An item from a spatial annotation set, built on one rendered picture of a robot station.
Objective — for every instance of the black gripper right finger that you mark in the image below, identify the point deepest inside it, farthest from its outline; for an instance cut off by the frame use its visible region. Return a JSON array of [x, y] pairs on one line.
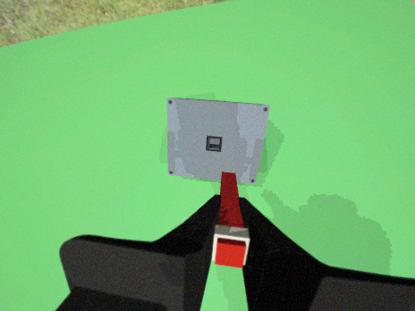
[[279, 275]]

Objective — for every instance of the grey metal panel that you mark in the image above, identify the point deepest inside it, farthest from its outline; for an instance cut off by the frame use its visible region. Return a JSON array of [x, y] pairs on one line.
[[208, 137]]

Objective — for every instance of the dark red peg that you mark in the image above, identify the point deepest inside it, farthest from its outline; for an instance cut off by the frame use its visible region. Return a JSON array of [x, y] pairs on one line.
[[231, 239]]

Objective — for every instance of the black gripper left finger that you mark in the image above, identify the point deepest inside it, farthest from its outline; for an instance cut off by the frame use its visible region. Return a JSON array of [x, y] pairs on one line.
[[172, 270]]

